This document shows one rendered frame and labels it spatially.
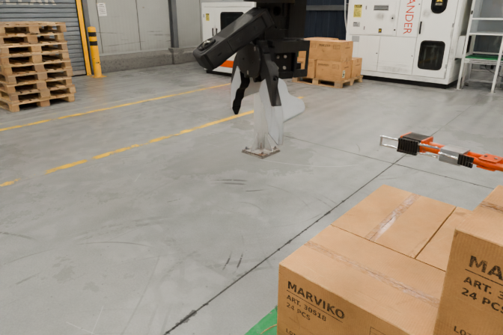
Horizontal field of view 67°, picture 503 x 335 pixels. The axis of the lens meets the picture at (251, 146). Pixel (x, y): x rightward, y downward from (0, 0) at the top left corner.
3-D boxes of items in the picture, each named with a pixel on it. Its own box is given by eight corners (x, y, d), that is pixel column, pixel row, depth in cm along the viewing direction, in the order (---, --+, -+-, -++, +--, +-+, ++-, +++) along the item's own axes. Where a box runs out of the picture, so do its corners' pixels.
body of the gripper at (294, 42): (308, 81, 56) (316, -7, 51) (255, 86, 52) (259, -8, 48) (281, 71, 62) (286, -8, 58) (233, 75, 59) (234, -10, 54)
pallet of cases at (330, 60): (362, 81, 838) (367, 39, 807) (340, 88, 765) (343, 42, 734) (315, 75, 912) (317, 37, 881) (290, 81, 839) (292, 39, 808)
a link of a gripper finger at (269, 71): (287, 101, 50) (270, 40, 52) (277, 102, 50) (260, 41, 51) (272, 113, 55) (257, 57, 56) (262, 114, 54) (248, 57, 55)
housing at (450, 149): (468, 161, 124) (471, 149, 122) (459, 167, 120) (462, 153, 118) (447, 155, 129) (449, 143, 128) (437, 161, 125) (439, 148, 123)
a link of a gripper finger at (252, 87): (260, 111, 67) (278, 76, 60) (229, 115, 65) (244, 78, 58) (254, 98, 69) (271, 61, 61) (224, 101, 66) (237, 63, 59)
